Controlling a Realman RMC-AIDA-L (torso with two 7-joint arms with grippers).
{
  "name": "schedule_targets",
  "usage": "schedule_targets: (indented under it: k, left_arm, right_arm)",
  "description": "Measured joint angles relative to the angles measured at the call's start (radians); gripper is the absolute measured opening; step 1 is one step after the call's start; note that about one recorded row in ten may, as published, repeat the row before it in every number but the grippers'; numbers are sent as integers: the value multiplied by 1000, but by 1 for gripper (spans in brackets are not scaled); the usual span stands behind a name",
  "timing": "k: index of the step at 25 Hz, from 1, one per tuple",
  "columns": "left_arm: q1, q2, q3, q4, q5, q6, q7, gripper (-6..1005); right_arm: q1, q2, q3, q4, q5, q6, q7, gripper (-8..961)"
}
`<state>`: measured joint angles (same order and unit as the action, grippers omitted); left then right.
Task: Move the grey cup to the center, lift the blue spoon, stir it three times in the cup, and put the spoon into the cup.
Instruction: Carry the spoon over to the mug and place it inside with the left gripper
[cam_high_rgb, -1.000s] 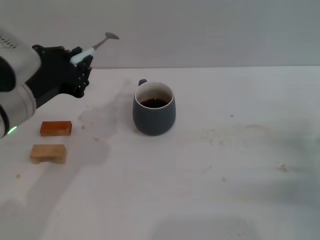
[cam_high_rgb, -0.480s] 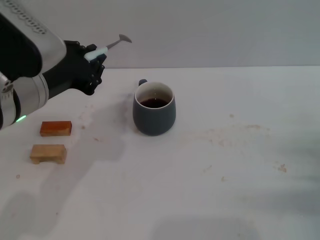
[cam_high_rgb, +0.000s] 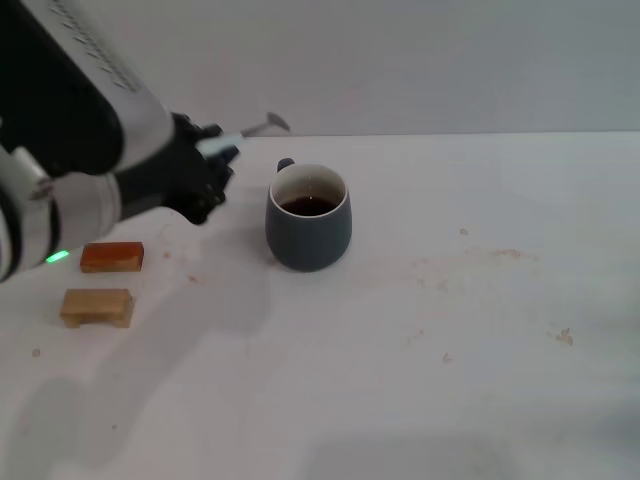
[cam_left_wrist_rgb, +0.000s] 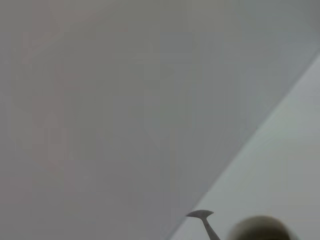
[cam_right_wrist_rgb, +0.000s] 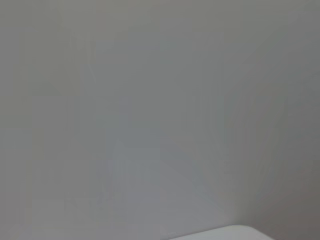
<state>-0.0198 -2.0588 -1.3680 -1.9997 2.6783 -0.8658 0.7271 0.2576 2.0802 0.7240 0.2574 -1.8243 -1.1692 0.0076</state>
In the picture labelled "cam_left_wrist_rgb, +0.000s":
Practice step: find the dark grey ceramic cup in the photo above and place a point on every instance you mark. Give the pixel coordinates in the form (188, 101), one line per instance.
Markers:
(262, 230)

